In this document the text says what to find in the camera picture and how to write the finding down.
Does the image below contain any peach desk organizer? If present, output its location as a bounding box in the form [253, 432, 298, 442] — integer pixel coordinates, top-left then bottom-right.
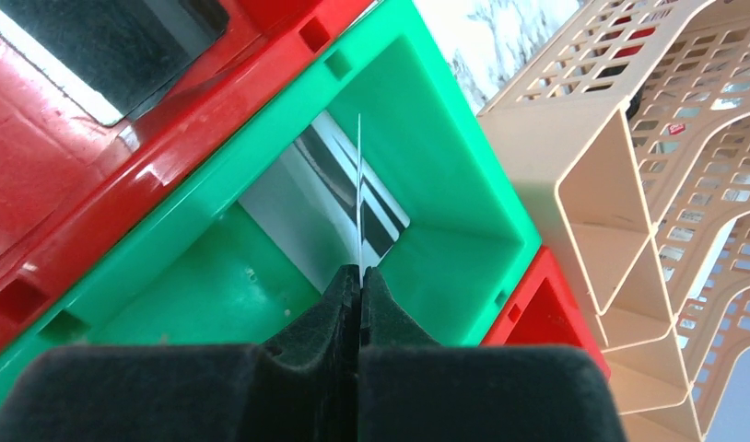
[478, 1, 750, 441]

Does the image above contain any red plastic bin left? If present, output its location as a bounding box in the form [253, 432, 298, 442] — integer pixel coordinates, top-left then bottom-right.
[0, 1, 367, 354]

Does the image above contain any green plastic bin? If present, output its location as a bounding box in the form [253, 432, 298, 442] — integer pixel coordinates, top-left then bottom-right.
[0, 1, 540, 407]

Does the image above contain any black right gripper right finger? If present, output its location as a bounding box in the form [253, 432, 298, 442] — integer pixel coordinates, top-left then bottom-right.
[357, 268, 627, 441]

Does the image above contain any red plastic bin right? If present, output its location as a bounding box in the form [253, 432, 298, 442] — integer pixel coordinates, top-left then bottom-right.
[481, 246, 611, 378]

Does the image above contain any red plastic bin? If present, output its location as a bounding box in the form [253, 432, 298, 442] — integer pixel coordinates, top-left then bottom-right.
[481, 246, 611, 378]
[0, 1, 367, 354]

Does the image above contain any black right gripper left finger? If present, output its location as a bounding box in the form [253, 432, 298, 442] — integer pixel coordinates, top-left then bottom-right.
[0, 265, 360, 441]

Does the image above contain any black card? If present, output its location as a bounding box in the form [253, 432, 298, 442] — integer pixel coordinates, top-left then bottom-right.
[0, 0, 229, 127]

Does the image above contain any silver striped card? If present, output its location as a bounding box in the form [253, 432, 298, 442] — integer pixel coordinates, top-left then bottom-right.
[238, 111, 410, 291]

